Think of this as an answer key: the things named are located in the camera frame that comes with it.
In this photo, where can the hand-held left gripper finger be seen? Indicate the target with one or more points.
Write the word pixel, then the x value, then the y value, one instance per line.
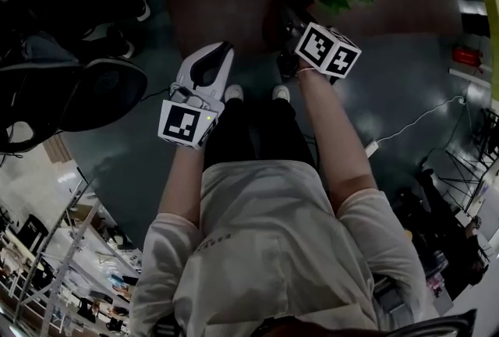
pixel 224 72
pixel 185 70

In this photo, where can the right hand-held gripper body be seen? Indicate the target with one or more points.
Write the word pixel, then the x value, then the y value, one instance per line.
pixel 327 50

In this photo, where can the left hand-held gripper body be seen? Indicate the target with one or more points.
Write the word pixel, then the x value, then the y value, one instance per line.
pixel 179 123

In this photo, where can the person's left forearm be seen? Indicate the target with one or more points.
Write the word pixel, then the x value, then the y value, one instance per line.
pixel 181 183

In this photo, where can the person's right forearm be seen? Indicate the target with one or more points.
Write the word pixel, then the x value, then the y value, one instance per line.
pixel 335 140

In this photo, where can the person's left white shoe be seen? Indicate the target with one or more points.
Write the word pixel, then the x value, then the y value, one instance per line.
pixel 234 93

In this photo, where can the person's white shoe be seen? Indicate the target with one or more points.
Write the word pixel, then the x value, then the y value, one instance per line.
pixel 234 93
pixel 280 93

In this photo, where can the thin wristband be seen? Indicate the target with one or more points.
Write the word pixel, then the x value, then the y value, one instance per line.
pixel 308 70

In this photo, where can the person's right white shoe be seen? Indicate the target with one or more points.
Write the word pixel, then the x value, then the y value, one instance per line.
pixel 280 93

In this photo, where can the person's black trousers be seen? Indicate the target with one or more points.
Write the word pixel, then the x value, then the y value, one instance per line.
pixel 249 132

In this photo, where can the black office chair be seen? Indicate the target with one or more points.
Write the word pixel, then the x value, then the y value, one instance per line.
pixel 109 93

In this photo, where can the red box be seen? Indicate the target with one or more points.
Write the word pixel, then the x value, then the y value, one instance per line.
pixel 466 56

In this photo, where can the person's white shirt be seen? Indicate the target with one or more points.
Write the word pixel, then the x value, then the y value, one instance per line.
pixel 273 249

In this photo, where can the yellow-green table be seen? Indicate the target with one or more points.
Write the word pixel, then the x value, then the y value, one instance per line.
pixel 489 0

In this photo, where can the black tripod stand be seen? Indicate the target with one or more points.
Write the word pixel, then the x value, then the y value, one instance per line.
pixel 464 171

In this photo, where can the metal shelf rack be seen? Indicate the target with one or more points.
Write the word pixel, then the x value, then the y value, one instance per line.
pixel 50 261

